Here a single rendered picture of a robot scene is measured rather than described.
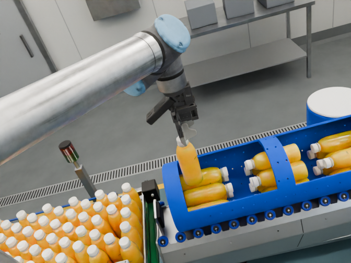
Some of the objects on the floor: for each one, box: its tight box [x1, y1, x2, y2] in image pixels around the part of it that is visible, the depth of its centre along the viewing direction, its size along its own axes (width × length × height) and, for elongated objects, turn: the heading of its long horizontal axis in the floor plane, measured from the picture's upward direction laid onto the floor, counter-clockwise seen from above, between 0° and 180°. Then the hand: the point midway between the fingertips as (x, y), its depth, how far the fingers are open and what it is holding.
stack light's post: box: [75, 164, 97, 198], centre depth 193 cm, size 4×4×110 cm
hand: (182, 139), depth 107 cm, fingers closed on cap, 4 cm apart
